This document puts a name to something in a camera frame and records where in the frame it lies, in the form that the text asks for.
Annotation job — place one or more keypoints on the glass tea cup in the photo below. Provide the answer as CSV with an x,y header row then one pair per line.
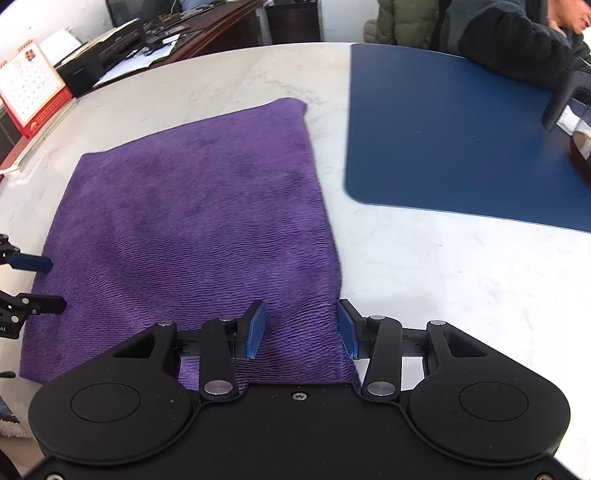
x,y
581,157

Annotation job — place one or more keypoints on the green padded jacket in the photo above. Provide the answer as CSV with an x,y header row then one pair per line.
x,y
406,23

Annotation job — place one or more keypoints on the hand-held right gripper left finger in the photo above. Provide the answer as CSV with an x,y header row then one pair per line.
x,y
255,330

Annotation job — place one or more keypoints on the white paper sheets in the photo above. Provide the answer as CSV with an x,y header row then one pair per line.
x,y
134,62

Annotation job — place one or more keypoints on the black computer monitor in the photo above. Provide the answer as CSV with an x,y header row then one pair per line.
x,y
134,9

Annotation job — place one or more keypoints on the black printer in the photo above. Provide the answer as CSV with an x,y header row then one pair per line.
x,y
92,64

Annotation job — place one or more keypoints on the purple towel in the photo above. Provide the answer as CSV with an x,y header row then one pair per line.
x,y
184,207

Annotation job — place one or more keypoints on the blue table mat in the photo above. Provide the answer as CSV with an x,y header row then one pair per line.
x,y
438,129

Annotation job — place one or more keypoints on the black handheld device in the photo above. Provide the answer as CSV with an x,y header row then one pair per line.
x,y
561,97

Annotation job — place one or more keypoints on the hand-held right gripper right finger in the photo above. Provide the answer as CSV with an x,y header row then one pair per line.
x,y
347,334

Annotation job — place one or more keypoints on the brown wooden desk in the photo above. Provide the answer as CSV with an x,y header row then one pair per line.
x,y
217,32

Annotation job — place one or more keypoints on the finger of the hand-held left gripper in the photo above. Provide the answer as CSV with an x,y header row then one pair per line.
x,y
32,263
46,304

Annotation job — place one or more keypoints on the black cabinet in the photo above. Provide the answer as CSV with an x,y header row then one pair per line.
x,y
293,21

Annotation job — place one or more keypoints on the red desk calendar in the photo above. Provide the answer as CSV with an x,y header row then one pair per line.
x,y
32,87

